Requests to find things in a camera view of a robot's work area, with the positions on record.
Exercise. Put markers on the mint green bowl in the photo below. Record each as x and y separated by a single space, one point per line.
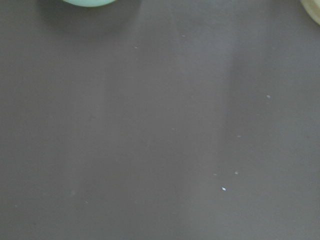
89 3

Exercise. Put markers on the wooden mug tree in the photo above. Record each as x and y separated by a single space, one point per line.
312 7

